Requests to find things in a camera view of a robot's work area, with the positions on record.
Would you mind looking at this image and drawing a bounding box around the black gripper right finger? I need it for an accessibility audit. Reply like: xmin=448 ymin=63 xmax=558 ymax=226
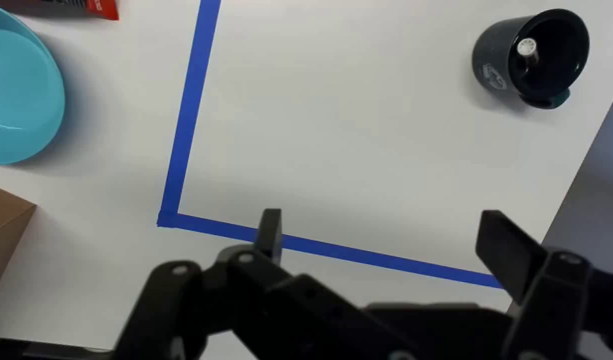
xmin=476 ymin=209 xmax=613 ymax=360

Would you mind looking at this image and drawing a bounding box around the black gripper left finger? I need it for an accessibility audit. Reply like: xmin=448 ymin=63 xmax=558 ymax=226
xmin=113 ymin=206 xmax=403 ymax=360

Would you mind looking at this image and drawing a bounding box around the blue tape line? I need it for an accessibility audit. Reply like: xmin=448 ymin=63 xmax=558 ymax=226
xmin=154 ymin=0 xmax=505 ymax=290

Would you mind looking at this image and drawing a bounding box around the dark speckled enamel mug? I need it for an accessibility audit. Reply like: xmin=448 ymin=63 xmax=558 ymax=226
xmin=471 ymin=7 xmax=591 ymax=111

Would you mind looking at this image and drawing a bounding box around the brown cardboard box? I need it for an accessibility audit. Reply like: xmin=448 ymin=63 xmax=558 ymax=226
xmin=0 ymin=183 xmax=38 ymax=307

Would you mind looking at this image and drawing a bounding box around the red snack packet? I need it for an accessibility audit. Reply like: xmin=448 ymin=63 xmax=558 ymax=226
xmin=0 ymin=0 xmax=122 ymax=22

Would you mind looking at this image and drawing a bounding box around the teal plastic bowl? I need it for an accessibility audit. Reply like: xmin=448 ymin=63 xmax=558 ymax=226
xmin=0 ymin=2 xmax=68 ymax=169

